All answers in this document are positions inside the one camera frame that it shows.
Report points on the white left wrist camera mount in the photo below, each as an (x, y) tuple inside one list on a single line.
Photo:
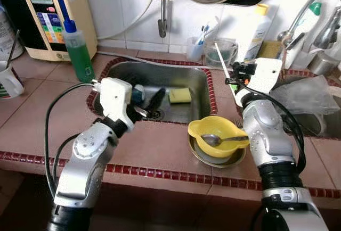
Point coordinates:
[(114, 100)]

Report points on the clear toothbrush cup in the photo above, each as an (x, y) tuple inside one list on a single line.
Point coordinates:
[(194, 50)]

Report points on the wall water tap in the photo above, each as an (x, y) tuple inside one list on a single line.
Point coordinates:
[(162, 18)]

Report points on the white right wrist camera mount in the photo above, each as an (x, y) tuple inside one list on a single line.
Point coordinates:
[(266, 74)]

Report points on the green dish soap bottle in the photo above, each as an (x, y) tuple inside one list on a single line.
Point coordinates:
[(80, 55)]

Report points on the steel cup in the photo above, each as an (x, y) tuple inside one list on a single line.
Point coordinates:
[(322, 63)]

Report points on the yellow plastic bowl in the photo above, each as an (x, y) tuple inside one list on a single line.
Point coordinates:
[(213, 125)]

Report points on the white green-capped bottle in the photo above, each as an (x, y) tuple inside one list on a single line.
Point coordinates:
[(306, 26)]

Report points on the white yellow-capped detergent bottle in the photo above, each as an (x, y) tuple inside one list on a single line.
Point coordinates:
[(257, 34)]

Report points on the steel spoon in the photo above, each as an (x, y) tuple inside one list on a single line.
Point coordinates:
[(210, 139)]

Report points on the white chopstick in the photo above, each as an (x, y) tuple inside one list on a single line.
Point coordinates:
[(222, 62)]

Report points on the clear plastic bag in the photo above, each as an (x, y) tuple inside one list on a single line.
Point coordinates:
[(306, 95)]

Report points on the clear plastic pail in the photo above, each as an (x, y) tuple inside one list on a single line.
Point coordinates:
[(221, 52)]

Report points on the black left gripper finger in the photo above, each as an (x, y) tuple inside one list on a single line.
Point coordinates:
[(159, 102)]

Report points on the blue white toothbrush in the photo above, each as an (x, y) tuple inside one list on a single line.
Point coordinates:
[(205, 33)]

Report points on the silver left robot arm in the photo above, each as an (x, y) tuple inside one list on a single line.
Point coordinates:
[(85, 156)]

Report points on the brown yellow sponge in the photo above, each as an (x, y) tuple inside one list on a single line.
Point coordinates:
[(270, 50)]

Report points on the steel sink basin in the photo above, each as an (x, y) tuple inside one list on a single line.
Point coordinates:
[(337, 130), (181, 76)]

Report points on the large white plastic jug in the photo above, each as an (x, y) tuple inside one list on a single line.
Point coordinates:
[(9, 34)]

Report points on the beige water ionizer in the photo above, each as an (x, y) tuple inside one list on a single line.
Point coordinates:
[(80, 7)]

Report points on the chrome gooseneck faucet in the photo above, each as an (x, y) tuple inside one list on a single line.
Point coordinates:
[(327, 34)]

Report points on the white printed mug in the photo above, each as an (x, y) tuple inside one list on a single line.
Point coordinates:
[(9, 82)]

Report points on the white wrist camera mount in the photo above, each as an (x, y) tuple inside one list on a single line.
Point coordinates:
[(114, 100), (266, 74)]

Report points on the dark stirring stick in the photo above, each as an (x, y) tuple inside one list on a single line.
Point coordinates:
[(13, 47)]

